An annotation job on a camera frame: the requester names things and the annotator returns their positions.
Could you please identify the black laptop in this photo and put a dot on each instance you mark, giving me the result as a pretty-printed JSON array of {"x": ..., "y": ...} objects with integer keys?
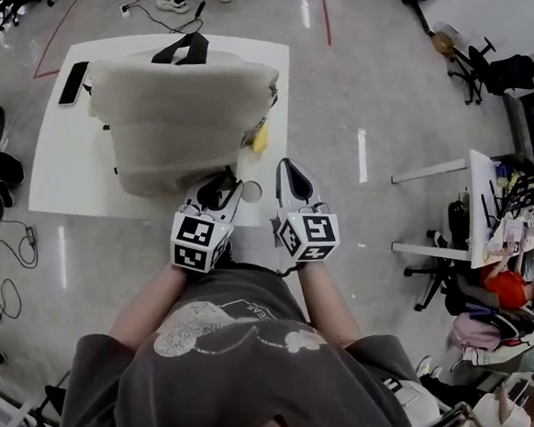
[{"x": 525, "y": 190}]

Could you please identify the black office chair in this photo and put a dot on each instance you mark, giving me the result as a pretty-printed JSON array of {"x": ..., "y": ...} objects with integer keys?
[
  {"x": 442, "y": 270},
  {"x": 500, "y": 72}
]

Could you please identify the black smartphone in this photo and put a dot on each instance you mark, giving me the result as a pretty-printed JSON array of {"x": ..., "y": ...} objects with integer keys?
[{"x": 73, "y": 83}]

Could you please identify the white desk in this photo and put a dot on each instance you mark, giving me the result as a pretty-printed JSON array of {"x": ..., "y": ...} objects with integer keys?
[{"x": 477, "y": 200}]

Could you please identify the pink bag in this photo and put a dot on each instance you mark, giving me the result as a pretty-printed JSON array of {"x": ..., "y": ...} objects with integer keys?
[{"x": 472, "y": 334}]

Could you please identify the beige backpack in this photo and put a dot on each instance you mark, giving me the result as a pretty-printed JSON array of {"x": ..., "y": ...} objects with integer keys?
[{"x": 181, "y": 122}]

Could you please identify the person's left forearm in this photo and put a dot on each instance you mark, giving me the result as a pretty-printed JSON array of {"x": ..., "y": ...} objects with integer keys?
[{"x": 145, "y": 305}]

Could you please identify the white and black jacket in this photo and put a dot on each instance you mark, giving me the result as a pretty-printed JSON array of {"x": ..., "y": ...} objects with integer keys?
[{"x": 516, "y": 333}]

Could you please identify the grey printed shirt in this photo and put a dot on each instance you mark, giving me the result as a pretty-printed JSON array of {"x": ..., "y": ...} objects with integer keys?
[{"x": 243, "y": 385}]

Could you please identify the yellow plush pendant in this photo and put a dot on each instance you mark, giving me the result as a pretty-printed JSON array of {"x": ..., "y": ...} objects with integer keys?
[{"x": 260, "y": 138}]

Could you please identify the white table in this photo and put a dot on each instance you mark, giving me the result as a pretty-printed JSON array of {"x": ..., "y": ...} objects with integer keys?
[{"x": 75, "y": 168}]

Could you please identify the metal chair frame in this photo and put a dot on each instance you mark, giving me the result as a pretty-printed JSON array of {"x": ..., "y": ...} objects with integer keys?
[{"x": 453, "y": 416}]

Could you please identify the brown instrument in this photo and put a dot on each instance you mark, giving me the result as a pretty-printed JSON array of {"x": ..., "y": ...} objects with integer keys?
[{"x": 444, "y": 42}]

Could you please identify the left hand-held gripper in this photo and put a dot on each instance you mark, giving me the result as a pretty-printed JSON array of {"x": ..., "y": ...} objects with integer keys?
[{"x": 193, "y": 246}]

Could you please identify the person's right forearm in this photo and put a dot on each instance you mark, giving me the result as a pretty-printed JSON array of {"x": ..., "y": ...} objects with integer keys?
[{"x": 324, "y": 300}]

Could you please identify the white waist bag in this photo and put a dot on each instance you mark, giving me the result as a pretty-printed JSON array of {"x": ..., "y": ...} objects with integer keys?
[{"x": 417, "y": 403}]

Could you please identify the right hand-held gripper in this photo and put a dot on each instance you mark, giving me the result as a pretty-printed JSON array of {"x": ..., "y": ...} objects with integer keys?
[{"x": 316, "y": 231}]

